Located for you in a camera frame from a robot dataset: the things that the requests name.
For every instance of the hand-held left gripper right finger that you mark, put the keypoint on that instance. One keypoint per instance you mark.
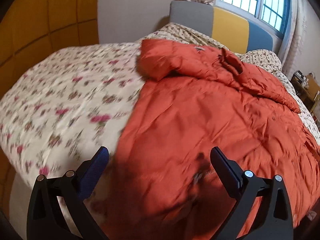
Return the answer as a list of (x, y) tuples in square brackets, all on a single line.
[(226, 167)]

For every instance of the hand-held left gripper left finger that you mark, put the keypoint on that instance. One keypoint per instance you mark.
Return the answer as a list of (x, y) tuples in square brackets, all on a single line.
[(96, 167)]

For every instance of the orange quilted jacket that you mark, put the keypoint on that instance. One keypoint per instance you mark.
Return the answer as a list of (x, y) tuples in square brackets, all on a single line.
[(212, 120)]

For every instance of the floral quilt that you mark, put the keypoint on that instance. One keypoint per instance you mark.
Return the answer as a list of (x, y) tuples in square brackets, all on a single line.
[(70, 85)]

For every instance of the wooden desk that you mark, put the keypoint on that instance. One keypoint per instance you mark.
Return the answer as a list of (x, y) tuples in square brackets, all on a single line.
[(310, 92)]

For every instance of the dark box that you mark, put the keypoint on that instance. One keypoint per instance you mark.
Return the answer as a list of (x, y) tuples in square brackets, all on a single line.
[(298, 77)]

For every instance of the grey yellow blue headboard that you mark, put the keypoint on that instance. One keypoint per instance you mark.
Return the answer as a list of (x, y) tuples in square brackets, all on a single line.
[(230, 25)]

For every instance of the long patterned curtain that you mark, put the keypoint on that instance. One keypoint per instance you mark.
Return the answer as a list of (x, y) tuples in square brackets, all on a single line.
[(297, 30)]

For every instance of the wooden wardrobe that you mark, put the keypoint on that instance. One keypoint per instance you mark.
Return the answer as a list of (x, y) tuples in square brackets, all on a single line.
[(45, 17)]

